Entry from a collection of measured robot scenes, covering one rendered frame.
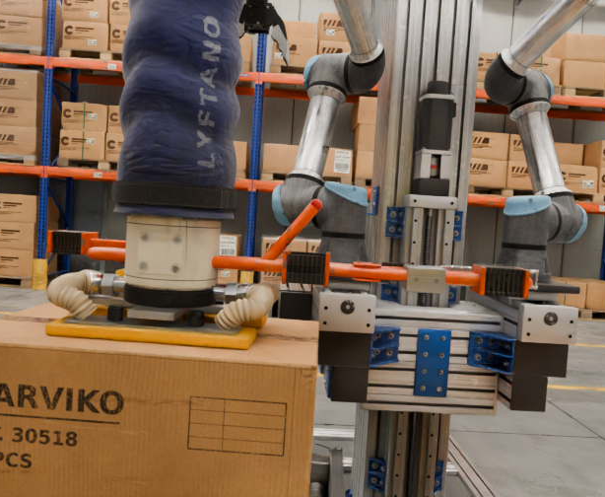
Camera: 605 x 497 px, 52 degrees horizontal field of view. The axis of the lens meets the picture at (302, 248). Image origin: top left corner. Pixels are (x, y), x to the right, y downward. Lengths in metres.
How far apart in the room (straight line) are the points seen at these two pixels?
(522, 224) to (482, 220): 8.35
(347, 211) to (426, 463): 0.76
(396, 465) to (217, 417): 0.96
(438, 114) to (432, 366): 0.68
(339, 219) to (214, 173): 0.59
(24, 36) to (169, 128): 8.04
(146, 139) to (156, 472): 0.54
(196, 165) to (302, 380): 0.40
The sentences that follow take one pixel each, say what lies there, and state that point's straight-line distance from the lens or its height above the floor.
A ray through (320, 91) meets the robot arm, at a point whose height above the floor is 1.53.
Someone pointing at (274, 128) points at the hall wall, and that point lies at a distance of 9.63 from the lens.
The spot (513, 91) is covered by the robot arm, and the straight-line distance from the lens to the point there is 1.91.
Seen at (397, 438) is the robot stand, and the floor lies 0.57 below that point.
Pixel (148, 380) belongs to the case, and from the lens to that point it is 0.99.
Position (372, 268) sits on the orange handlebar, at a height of 1.09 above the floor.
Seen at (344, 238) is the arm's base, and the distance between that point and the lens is 1.60.
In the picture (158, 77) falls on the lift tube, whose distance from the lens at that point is 1.09.
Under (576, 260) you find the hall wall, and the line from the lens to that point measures 10.69.
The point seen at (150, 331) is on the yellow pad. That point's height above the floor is 0.97.
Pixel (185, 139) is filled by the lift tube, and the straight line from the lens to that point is 1.07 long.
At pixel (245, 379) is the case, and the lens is 0.96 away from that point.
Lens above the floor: 1.17
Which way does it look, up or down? 3 degrees down
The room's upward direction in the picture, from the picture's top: 4 degrees clockwise
